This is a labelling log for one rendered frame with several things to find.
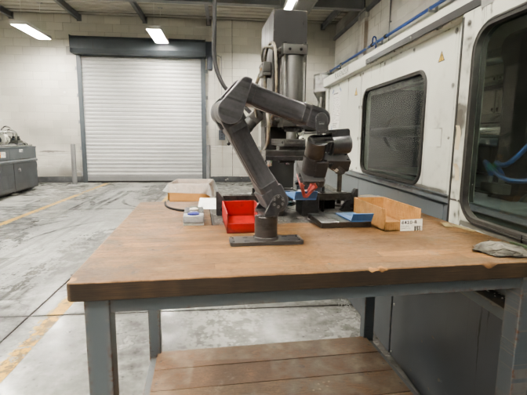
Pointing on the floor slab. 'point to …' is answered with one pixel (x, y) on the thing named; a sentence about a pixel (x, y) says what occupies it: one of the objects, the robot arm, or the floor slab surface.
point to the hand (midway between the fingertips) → (305, 194)
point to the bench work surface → (189, 286)
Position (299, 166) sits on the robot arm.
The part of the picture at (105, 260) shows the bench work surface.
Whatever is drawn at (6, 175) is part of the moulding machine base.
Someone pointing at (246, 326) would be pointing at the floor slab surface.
